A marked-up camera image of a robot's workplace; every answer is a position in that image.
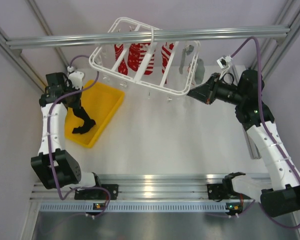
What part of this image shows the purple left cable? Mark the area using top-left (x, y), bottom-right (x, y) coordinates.
top-left (46, 54), bottom-right (112, 201)

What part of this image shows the grey slotted cable duct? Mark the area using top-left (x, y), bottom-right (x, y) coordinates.
top-left (40, 201), bottom-right (243, 213)

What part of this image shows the yellow plastic tray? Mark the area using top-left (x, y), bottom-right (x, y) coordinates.
top-left (64, 82), bottom-right (125, 148)

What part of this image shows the grey sock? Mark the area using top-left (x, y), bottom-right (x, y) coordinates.
top-left (194, 58), bottom-right (205, 85)
top-left (178, 45), bottom-right (195, 75)

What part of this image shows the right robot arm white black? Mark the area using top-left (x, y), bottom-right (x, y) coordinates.
top-left (187, 69), bottom-right (300, 218)

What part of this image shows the white plastic clip hanger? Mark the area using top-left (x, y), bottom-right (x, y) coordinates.
top-left (88, 17), bottom-right (201, 96)

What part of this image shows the purple cable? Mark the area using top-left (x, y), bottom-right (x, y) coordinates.
top-left (230, 36), bottom-right (300, 230)
top-left (46, 54), bottom-right (112, 201)

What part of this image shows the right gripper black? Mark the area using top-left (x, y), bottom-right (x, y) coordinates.
top-left (187, 72), bottom-right (245, 106)

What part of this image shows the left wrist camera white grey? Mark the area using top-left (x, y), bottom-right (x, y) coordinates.
top-left (67, 66), bottom-right (85, 90)

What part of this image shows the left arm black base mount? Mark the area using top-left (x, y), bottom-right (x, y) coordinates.
top-left (74, 184), bottom-right (119, 200)

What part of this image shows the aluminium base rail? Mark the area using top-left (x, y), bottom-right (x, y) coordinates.
top-left (29, 173), bottom-right (273, 203)

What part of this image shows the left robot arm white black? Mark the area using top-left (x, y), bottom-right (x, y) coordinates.
top-left (30, 71), bottom-right (103, 199)

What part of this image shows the black sock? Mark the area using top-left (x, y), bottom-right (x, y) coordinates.
top-left (72, 119), bottom-right (96, 135)

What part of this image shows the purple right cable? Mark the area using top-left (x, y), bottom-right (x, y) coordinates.
top-left (230, 36), bottom-right (300, 230)

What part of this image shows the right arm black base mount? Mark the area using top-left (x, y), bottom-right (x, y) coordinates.
top-left (206, 183), bottom-right (238, 202)

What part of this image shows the aluminium top crossbar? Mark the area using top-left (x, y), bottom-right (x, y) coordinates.
top-left (6, 25), bottom-right (291, 49)

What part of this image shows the red white striped sock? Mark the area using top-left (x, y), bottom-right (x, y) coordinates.
top-left (144, 53), bottom-right (155, 76)
top-left (161, 42), bottom-right (175, 74)

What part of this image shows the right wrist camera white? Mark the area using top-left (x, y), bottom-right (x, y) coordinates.
top-left (216, 55), bottom-right (232, 74)

